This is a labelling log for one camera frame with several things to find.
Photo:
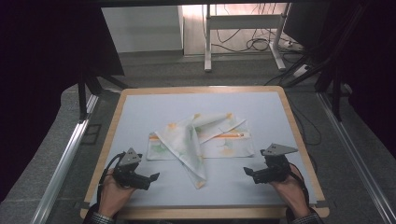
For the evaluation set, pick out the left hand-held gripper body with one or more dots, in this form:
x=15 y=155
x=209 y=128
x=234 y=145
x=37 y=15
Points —
x=129 y=158

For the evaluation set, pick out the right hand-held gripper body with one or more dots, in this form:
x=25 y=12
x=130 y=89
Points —
x=277 y=168

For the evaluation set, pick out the white leaf-print zipper bag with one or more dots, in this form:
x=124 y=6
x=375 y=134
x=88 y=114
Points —
x=230 y=147

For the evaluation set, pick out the person's right hand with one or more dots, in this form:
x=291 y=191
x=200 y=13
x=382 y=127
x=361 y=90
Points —
x=294 y=194

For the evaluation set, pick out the person's left hand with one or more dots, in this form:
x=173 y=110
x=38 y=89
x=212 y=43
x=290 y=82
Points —
x=113 y=197

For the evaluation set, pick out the pale grey table mat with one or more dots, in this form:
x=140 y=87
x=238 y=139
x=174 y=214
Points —
x=218 y=186

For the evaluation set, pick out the white leaf-print cloth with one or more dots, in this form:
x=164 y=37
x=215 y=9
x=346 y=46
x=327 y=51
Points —
x=183 y=143

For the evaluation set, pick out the person's left sleeve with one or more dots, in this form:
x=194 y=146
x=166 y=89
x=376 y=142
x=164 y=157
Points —
x=99 y=218

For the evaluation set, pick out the person's sleeve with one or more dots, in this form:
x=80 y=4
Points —
x=99 y=218
x=306 y=219

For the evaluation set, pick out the person's right sleeve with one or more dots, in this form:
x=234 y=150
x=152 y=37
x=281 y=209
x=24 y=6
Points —
x=306 y=219

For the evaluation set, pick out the black metal stand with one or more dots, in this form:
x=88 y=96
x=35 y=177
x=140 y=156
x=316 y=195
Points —
x=336 y=99
x=82 y=99

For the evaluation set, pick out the white power strip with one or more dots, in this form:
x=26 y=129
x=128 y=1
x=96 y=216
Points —
x=301 y=70

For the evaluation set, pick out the dark curtain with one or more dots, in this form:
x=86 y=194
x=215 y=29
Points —
x=37 y=77
x=370 y=62

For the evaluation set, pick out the white cabinet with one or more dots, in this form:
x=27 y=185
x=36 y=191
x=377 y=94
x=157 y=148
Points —
x=140 y=28

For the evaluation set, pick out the aluminium rail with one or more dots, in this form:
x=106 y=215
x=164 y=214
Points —
x=62 y=168
x=358 y=155

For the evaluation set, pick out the white desk frame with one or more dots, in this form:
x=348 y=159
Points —
x=243 y=21

